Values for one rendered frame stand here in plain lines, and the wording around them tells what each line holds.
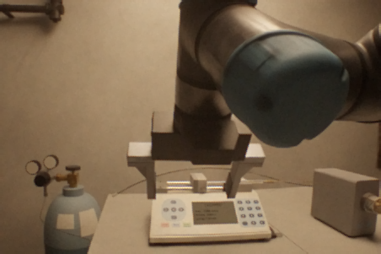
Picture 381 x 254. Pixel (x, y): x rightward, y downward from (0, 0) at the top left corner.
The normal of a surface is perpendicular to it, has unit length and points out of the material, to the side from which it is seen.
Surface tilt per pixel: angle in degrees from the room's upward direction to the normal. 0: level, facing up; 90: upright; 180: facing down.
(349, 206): 90
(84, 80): 90
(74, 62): 90
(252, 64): 74
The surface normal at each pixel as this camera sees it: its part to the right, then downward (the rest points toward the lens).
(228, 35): -0.71, -0.37
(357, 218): 0.20, 0.04
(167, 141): 0.07, 0.62
